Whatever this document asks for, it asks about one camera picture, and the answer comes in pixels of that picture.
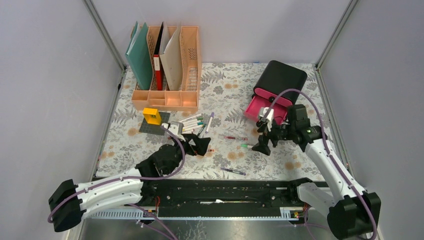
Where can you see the teal folder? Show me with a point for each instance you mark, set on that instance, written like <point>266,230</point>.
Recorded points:
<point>138,56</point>

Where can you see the beige kraft notebook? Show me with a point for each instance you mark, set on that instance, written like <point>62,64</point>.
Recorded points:
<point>170,57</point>

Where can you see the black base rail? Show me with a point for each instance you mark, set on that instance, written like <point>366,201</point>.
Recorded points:
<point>212,198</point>

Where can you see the grey baseplate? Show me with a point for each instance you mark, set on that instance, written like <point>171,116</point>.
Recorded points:
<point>152,128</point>

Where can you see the floral table mat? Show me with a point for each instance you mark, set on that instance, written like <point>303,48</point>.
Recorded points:
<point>225,89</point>

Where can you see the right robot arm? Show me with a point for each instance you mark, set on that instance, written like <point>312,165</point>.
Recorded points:
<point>349,209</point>

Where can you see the white marker black cap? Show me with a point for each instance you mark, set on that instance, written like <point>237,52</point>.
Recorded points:
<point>196,117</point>

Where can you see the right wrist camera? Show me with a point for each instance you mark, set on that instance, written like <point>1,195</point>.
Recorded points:
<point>265,119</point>

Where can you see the orange plastic file organizer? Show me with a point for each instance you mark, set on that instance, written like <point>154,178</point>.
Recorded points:
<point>186,99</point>

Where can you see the dark red pen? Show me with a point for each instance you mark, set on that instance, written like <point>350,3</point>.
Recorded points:
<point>236,138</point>

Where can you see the purple pen near front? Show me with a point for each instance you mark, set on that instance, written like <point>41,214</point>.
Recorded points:
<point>233,171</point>

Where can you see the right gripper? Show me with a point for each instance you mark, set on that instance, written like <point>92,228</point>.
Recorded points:
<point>262,146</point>

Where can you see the yellow block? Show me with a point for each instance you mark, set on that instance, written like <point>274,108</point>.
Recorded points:
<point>152,116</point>

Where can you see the black pink drawer box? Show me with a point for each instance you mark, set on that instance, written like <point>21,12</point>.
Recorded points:
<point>276,78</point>

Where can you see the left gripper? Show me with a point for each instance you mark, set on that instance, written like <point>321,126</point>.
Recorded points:
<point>201,144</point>

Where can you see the white purple marker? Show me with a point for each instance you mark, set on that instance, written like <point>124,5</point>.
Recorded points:
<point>208,126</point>

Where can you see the red binder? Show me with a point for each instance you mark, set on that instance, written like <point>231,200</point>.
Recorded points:
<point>157,61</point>

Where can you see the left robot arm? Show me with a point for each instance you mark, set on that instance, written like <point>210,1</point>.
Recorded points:
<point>71,203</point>

